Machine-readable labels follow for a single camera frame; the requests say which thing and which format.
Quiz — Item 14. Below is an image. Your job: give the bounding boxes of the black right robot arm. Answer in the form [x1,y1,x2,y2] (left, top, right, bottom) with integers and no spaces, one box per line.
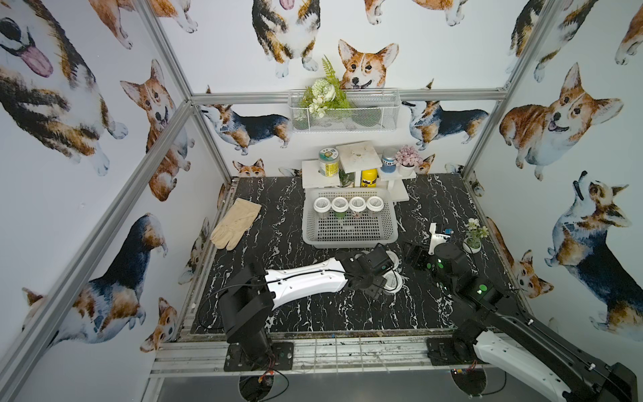
[404,243,638,401]

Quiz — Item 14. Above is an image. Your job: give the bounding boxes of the artificial green fern flowers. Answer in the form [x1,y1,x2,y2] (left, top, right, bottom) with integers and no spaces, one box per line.
[299,55,353,119]

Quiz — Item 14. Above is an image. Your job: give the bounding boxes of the blue white small jar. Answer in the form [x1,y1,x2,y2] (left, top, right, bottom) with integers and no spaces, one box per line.
[381,147,397,174]

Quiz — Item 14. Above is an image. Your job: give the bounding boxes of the white wire wall basket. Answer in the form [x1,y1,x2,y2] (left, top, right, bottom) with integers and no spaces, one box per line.
[288,89,401,132]

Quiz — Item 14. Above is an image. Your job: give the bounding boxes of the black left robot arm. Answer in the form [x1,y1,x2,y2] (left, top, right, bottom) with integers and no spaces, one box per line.
[217,244,402,367]

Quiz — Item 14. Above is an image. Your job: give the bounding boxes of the pink flower pot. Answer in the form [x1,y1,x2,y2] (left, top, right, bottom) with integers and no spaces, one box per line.
[395,146,422,177]

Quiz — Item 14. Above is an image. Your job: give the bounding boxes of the yellow sunflower seed can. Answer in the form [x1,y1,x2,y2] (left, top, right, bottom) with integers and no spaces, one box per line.
[318,147,339,178]

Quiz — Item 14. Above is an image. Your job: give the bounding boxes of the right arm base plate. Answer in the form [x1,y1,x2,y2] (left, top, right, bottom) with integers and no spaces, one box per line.
[426,338,478,366]

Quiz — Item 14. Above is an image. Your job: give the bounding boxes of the yogurt cup row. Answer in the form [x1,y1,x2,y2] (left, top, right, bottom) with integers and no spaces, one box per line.
[313,197,332,219]
[383,271,404,295]
[349,196,367,219]
[331,197,349,219]
[367,196,386,218]
[386,251,400,271]

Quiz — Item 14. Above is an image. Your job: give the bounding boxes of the small white potted flower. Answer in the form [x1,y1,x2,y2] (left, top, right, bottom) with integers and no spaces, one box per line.
[463,218,489,254]

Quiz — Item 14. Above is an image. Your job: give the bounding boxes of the white wooden tiered shelf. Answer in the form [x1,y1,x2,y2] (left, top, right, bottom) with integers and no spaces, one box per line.
[301,141,416,203]

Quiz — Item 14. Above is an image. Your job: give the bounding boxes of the white plastic perforated basket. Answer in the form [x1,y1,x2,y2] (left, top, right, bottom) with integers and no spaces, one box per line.
[302,188,399,250]

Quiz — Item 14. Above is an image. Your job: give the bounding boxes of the beige work glove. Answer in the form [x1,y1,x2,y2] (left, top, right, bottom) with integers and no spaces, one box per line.
[210,198,261,251]

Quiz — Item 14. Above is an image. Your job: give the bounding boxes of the aluminium frame rail front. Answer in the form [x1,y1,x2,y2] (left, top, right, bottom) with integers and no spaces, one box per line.
[150,336,471,378]

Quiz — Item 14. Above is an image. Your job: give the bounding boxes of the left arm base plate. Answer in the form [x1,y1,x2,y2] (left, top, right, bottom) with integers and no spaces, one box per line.
[224,342,295,372]

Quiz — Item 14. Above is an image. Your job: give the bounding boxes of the small green plant pot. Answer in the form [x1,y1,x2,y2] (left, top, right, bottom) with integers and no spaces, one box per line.
[339,170,355,188]

